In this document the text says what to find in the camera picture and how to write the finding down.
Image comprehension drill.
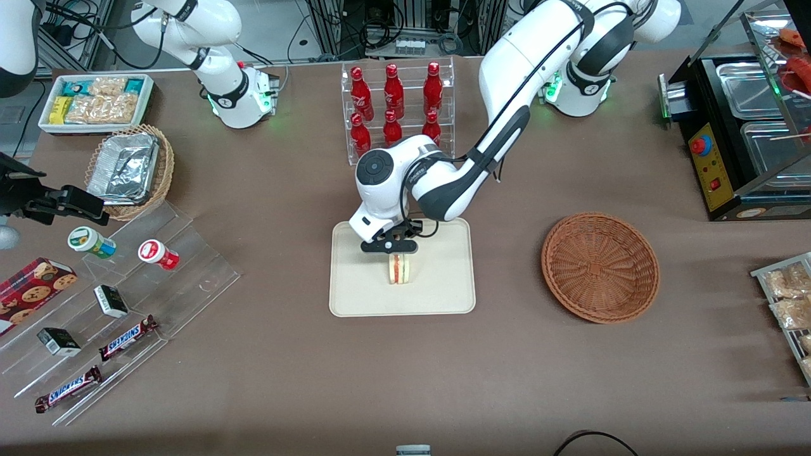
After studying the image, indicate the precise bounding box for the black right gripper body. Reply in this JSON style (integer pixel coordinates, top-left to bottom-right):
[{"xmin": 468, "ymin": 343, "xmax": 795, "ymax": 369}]
[{"xmin": 0, "ymin": 152, "xmax": 65, "ymax": 226}]

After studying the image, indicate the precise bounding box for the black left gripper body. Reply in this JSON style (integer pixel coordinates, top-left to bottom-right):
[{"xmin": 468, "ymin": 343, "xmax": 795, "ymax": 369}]
[{"xmin": 360, "ymin": 218, "xmax": 425, "ymax": 255}]

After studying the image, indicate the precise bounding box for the triangular sandwich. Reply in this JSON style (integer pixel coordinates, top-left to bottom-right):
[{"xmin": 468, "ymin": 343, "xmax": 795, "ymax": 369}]
[{"xmin": 387, "ymin": 251, "xmax": 414, "ymax": 285}]

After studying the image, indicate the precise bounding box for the cream rectangular tray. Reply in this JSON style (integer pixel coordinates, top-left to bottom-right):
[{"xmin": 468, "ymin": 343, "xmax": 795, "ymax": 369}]
[{"xmin": 328, "ymin": 217, "xmax": 477, "ymax": 318}]

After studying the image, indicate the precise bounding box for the oval tan wicker basket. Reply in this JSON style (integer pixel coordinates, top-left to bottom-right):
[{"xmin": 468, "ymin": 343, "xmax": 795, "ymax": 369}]
[{"xmin": 84, "ymin": 123, "xmax": 176, "ymax": 222}]

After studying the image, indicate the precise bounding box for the round brown wicker basket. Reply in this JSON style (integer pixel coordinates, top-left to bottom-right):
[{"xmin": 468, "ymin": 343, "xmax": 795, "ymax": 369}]
[{"xmin": 540, "ymin": 212, "xmax": 661, "ymax": 325}]

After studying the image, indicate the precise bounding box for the green lid snack cup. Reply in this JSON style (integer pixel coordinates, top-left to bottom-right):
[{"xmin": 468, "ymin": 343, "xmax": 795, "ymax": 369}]
[{"xmin": 67, "ymin": 225, "xmax": 118, "ymax": 260}]

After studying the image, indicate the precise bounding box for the aluminium foil container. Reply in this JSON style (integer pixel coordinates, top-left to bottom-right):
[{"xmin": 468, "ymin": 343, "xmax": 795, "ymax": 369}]
[{"xmin": 86, "ymin": 132, "xmax": 160, "ymax": 206}]

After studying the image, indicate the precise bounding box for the red lid snack cup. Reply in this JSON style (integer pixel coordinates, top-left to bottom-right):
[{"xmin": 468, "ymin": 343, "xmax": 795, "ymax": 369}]
[{"xmin": 137, "ymin": 239, "xmax": 181, "ymax": 272}]

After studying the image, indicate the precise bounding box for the large clear cracker bag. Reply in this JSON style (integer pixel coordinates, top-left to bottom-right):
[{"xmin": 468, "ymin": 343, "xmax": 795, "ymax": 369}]
[{"xmin": 65, "ymin": 94, "xmax": 139, "ymax": 125}]

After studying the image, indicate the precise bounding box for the small black carton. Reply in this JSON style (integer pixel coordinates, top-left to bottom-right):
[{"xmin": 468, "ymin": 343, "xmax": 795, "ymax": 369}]
[
  {"xmin": 93, "ymin": 284, "xmax": 130, "ymax": 319},
  {"xmin": 36, "ymin": 327, "xmax": 82, "ymax": 357}
]

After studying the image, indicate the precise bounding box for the red plaid cookie box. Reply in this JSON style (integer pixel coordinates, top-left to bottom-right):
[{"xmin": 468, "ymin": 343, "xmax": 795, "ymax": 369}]
[{"xmin": 0, "ymin": 256, "xmax": 79, "ymax": 337}]

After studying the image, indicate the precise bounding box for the red cola bottle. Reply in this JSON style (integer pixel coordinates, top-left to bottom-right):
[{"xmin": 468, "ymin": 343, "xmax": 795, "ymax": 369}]
[
  {"xmin": 350, "ymin": 66, "xmax": 374, "ymax": 122},
  {"xmin": 382, "ymin": 110, "xmax": 404, "ymax": 148},
  {"xmin": 383, "ymin": 63, "xmax": 406, "ymax": 120},
  {"xmin": 350, "ymin": 113, "xmax": 373, "ymax": 160},
  {"xmin": 423, "ymin": 61, "xmax": 445, "ymax": 118},
  {"xmin": 421, "ymin": 109, "xmax": 443, "ymax": 148}
]

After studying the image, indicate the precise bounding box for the clear acrylic stepped display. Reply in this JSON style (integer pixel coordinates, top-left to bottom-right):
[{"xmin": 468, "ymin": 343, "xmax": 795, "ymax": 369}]
[{"xmin": 0, "ymin": 200, "xmax": 242, "ymax": 427}]

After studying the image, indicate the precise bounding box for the small clear cracker bag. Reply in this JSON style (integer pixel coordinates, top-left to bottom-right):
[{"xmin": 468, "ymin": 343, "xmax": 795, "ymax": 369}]
[{"xmin": 88, "ymin": 77, "xmax": 129, "ymax": 98}]

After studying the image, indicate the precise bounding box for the white rectangular snack bin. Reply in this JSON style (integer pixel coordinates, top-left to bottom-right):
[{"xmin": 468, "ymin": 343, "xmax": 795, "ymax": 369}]
[{"xmin": 38, "ymin": 73, "xmax": 156, "ymax": 136}]

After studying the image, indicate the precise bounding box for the snickers chocolate bar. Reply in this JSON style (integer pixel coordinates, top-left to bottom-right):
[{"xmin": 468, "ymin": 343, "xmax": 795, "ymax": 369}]
[
  {"xmin": 34, "ymin": 365, "xmax": 103, "ymax": 414},
  {"xmin": 98, "ymin": 314, "xmax": 160, "ymax": 362}
]

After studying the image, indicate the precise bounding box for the clear acrylic bottle rack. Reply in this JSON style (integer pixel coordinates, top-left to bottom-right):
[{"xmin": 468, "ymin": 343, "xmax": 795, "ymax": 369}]
[{"xmin": 341, "ymin": 56, "xmax": 456, "ymax": 167}]

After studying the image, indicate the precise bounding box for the black food warmer machine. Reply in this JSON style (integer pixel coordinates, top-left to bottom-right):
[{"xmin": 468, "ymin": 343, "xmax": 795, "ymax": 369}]
[{"xmin": 658, "ymin": 0, "xmax": 811, "ymax": 222}]

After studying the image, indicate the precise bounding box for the steel food pan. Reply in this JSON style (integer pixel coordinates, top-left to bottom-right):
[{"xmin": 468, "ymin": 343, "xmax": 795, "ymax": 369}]
[
  {"xmin": 739, "ymin": 119, "xmax": 811, "ymax": 178},
  {"xmin": 715, "ymin": 60, "xmax": 789, "ymax": 120}
]

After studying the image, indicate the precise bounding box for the clear bag of crackers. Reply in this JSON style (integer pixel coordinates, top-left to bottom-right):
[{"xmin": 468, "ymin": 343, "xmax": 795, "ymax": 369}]
[
  {"xmin": 762, "ymin": 262, "xmax": 811, "ymax": 300},
  {"xmin": 769, "ymin": 296, "xmax": 811, "ymax": 331}
]

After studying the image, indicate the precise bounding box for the black floor cable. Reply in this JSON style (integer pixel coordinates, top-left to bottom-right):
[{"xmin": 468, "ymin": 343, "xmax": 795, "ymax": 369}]
[{"xmin": 552, "ymin": 430, "xmax": 639, "ymax": 456}]

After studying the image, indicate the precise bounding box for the metal wire tray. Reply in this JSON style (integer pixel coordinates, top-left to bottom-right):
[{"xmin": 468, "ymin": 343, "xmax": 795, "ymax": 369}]
[{"xmin": 750, "ymin": 251, "xmax": 811, "ymax": 388}]

